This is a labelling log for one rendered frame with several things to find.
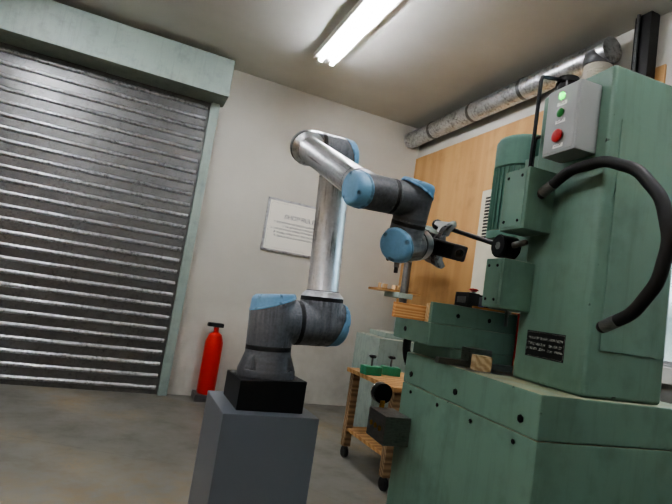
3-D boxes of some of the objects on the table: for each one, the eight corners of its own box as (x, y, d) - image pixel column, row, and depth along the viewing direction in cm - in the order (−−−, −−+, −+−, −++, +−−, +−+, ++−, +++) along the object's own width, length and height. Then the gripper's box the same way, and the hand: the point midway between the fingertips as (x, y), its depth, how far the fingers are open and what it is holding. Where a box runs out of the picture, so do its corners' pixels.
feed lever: (529, 265, 121) (438, 237, 166) (536, 241, 120) (442, 220, 165) (512, 262, 119) (424, 235, 164) (518, 237, 118) (429, 217, 163)
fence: (601, 348, 149) (602, 329, 150) (605, 348, 148) (607, 330, 148) (427, 321, 131) (430, 301, 131) (430, 322, 129) (433, 301, 130)
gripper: (413, 206, 141) (439, 209, 157) (395, 271, 144) (422, 267, 161) (441, 214, 136) (464, 216, 153) (421, 281, 140) (446, 276, 157)
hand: (451, 245), depth 156 cm, fingers open, 14 cm apart
